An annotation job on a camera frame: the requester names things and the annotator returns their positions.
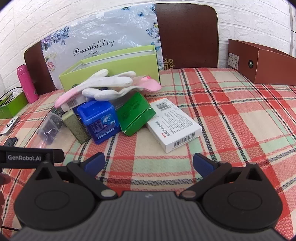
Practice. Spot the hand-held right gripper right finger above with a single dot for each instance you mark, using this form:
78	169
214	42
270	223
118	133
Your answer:
203	164

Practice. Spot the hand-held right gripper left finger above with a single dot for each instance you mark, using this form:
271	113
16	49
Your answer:
94	162

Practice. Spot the blue plastic jar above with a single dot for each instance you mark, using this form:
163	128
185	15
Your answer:
99	125

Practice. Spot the olive brown small box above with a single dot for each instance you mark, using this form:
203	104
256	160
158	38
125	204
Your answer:
77	127

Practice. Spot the blue and white medicine box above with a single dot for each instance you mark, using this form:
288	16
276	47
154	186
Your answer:
173	125

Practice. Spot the steel wool scrubber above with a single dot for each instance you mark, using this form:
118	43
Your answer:
59	111

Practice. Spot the green small box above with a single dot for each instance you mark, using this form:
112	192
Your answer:
136	115

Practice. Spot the light green cardboard box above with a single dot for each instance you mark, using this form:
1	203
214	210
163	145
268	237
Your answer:
129	62

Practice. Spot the person's left hand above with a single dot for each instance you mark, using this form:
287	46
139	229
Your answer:
4	179

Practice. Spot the small black device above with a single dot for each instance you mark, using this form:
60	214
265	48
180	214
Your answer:
11	141

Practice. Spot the white flat device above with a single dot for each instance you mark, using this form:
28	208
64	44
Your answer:
9	125

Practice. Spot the clear plastic cup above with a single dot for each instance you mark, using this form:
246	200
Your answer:
49	132

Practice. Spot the green tissue box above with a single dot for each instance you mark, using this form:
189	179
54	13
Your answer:
13	106

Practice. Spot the plaid blanket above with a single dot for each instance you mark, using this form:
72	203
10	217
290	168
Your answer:
231	115

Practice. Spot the pink thermos bottle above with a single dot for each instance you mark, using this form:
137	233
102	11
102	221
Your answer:
27	83

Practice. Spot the pink soft object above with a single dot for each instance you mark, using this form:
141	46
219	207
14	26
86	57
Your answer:
150	84

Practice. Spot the brown cardboard box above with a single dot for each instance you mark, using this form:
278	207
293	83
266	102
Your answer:
266	64

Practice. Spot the brown wooden headboard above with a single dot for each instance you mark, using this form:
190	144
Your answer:
185	34

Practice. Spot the floral plastic bedding package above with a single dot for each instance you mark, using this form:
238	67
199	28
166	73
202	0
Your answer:
104	30

